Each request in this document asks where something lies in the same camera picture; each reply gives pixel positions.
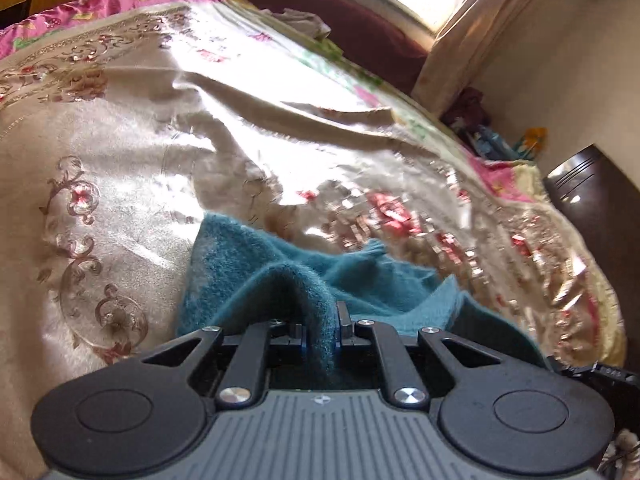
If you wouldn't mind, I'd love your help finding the pile of clothes in corner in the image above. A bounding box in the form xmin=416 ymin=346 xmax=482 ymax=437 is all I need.
xmin=440 ymin=87 xmax=518 ymax=160

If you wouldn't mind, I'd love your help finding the teal fuzzy sweater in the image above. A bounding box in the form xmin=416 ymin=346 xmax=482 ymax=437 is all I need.
xmin=176 ymin=214 xmax=546 ymax=388

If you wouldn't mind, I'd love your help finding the grey crumpled cloth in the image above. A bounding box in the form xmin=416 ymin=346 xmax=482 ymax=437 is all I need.
xmin=272 ymin=8 xmax=332 ymax=41

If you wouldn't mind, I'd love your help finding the dark red sofa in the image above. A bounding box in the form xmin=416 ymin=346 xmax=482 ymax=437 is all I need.
xmin=248 ymin=0 xmax=427 ymax=94

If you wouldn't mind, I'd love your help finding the dark wooden headboard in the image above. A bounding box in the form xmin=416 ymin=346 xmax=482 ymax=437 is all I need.
xmin=544 ymin=144 xmax=639 ymax=372

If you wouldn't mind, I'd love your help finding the yellow orange toy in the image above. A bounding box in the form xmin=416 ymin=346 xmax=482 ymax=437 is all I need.
xmin=514 ymin=127 xmax=548 ymax=160

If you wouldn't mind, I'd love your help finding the beige curtain right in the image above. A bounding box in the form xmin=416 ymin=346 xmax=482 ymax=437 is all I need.
xmin=410 ymin=0 xmax=586 ymax=116

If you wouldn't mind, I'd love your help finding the floral satin bedspread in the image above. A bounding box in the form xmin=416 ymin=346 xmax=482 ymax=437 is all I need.
xmin=1 ymin=0 xmax=627 ymax=479

